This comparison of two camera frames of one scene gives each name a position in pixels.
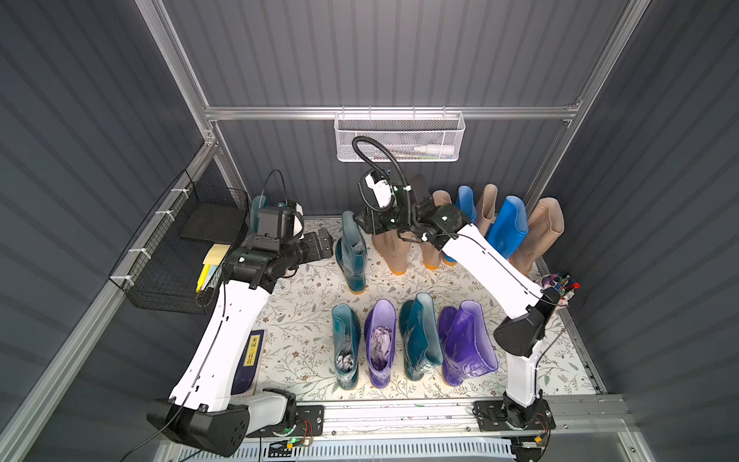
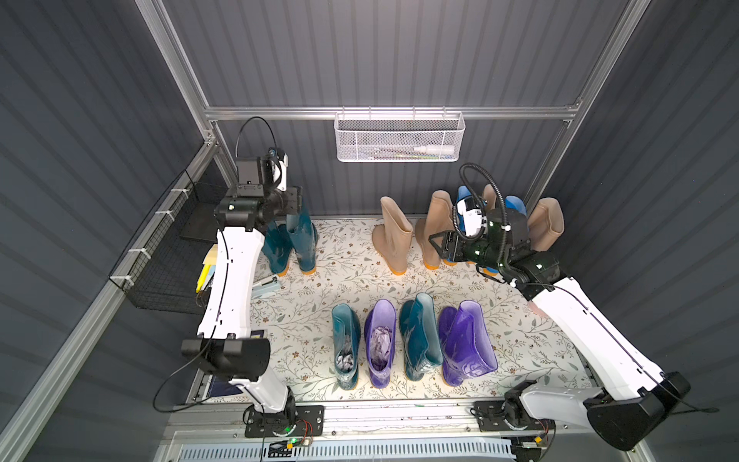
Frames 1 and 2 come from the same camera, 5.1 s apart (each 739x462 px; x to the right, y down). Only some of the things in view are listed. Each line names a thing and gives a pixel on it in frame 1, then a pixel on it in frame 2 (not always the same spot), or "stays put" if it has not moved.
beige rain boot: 546,225 stays put
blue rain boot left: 467,205 stays put
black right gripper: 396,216 -> 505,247
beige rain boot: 394,248 stays put
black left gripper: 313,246 -> 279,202
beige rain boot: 432,253 stays put
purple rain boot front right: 467,346 stays put
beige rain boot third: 487,206 stays put
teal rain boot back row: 351,250 -> 303,233
